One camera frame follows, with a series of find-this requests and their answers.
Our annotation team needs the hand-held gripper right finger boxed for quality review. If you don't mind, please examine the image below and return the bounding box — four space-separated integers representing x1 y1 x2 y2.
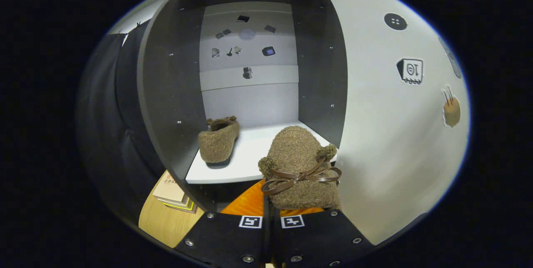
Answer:
273 206 375 268

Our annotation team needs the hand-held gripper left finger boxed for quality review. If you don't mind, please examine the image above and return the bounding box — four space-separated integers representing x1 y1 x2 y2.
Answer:
175 179 271 268

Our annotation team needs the brown fuzzy shoe with bow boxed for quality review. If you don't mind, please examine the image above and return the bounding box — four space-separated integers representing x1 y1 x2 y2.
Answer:
258 125 343 211
198 116 240 164

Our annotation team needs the dark grey shoe cabinet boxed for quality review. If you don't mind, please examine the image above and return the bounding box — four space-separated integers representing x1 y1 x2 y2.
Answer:
137 0 349 214

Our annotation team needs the yellow-edged book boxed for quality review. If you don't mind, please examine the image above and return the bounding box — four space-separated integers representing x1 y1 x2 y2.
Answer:
163 197 196 212

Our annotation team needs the beige book with orange corner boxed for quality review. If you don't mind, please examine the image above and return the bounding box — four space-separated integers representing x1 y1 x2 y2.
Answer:
152 170 189 203

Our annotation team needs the black backdrop cloth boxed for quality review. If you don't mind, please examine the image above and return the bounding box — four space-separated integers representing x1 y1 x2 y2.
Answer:
77 20 167 223

